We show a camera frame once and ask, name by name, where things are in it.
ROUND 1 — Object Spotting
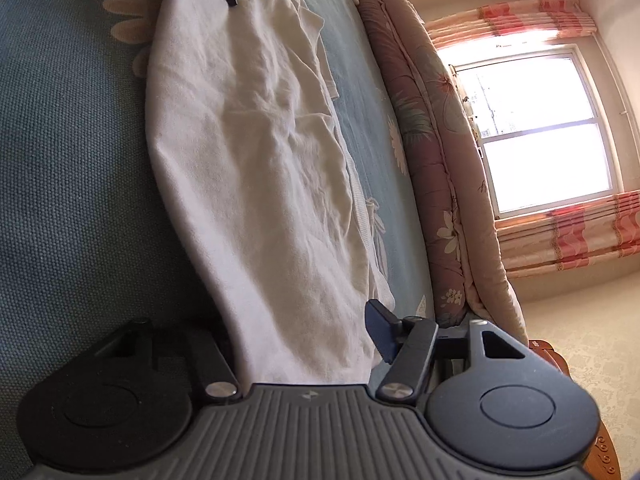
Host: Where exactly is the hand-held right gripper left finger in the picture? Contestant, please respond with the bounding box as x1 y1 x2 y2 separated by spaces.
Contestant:
92 319 241 403

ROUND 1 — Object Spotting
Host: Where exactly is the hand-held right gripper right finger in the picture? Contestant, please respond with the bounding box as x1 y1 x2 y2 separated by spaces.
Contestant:
365 299 538 404

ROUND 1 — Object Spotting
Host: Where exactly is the white printed sweatshirt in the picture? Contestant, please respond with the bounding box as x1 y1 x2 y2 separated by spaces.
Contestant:
145 0 398 386

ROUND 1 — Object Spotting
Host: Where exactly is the pink floral folded quilt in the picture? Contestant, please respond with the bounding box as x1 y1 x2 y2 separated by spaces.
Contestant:
335 0 531 346

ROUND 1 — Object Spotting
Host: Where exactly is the pink striped curtain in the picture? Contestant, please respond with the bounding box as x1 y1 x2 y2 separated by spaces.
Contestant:
425 0 598 51
495 190 640 278

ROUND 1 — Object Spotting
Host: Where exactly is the window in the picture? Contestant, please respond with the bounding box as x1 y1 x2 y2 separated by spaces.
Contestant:
450 45 621 221

